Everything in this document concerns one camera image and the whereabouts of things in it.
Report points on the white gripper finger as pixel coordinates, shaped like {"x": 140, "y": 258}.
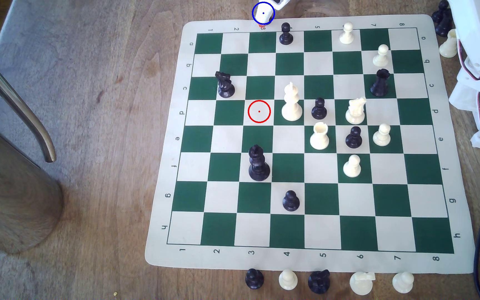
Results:
{"x": 263, "y": 16}
{"x": 281, "y": 3}

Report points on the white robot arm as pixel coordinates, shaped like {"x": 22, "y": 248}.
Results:
{"x": 475, "y": 37}

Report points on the green and cream chess mat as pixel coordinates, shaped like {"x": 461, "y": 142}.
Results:
{"x": 223, "y": 200}

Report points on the white pawn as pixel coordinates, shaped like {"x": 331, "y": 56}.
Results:
{"x": 288, "y": 281}
{"x": 352, "y": 168}
{"x": 346, "y": 36}
{"x": 382, "y": 137}
{"x": 403, "y": 283}
{"x": 381, "y": 59}

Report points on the black knight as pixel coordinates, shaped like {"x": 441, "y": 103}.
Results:
{"x": 318, "y": 283}
{"x": 225, "y": 87}

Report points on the white king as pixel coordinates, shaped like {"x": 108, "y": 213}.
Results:
{"x": 292, "y": 106}

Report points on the black rook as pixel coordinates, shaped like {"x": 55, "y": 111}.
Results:
{"x": 380, "y": 85}

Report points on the white knight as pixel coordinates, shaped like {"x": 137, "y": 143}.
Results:
{"x": 361, "y": 284}
{"x": 355, "y": 113}

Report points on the white rook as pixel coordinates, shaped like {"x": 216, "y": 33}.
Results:
{"x": 319, "y": 139}
{"x": 447, "y": 46}

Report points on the black queen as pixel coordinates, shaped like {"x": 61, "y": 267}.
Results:
{"x": 258, "y": 166}

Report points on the stainless steel jug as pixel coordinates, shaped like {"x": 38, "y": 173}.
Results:
{"x": 11, "y": 196}

